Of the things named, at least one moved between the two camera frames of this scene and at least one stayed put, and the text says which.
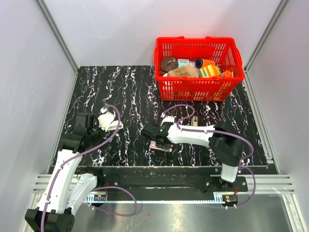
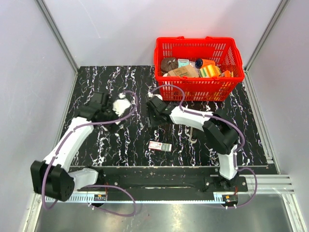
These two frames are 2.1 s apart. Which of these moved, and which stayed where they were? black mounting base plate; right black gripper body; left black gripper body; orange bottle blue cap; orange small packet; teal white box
Moved: right black gripper body; left black gripper body
Stayed: teal white box; orange small packet; orange bottle blue cap; black mounting base plate
